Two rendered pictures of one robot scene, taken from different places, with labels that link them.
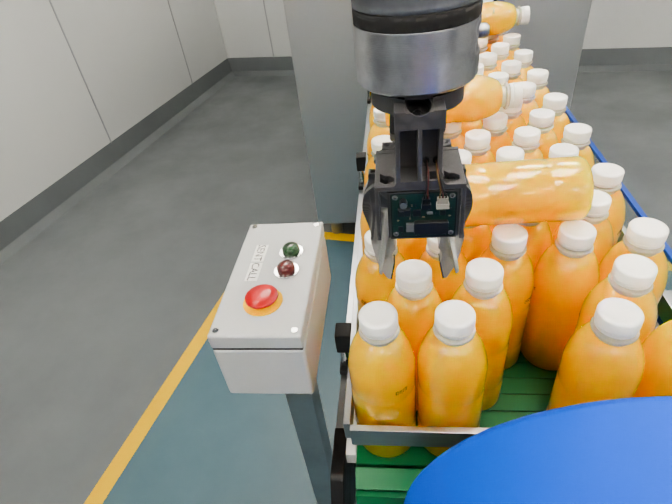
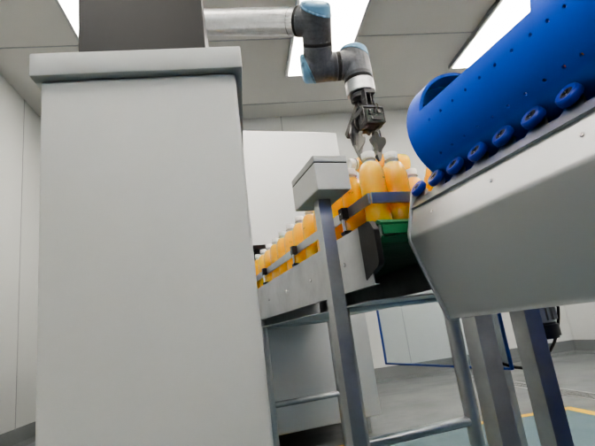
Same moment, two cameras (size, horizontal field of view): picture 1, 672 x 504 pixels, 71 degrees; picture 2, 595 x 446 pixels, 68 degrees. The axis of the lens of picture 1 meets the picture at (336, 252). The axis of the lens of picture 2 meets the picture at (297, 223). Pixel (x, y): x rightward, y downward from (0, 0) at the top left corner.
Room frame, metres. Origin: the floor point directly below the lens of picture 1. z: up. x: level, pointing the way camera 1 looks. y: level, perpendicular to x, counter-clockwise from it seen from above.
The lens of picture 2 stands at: (-0.59, 0.75, 0.64)
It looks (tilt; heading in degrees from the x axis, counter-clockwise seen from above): 14 degrees up; 330
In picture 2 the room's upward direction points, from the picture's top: 7 degrees counter-clockwise
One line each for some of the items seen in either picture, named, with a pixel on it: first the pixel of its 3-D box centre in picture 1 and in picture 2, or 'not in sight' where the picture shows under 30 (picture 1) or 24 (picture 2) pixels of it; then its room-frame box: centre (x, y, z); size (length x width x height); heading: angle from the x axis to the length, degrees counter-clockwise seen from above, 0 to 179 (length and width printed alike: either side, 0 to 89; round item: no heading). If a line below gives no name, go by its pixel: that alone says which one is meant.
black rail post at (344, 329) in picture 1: (345, 348); (344, 221); (0.44, 0.01, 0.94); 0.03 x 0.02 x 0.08; 170
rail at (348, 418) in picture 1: (370, 128); (286, 257); (1.08, -0.13, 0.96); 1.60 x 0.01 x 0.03; 170
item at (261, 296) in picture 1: (261, 297); not in sight; (0.38, 0.09, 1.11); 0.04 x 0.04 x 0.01
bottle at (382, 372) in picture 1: (383, 384); (374, 190); (0.33, -0.03, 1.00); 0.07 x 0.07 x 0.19
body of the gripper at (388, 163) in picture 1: (417, 157); (366, 112); (0.35, -0.08, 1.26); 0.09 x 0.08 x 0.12; 170
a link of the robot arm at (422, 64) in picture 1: (420, 51); (361, 89); (0.36, -0.08, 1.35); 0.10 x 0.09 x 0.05; 80
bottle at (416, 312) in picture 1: (414, 340); not in sight; (0.38, -0.08, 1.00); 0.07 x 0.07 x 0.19
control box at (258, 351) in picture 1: (279, 301); (319, 184); (0.43, 0.08, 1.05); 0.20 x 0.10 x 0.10; 170
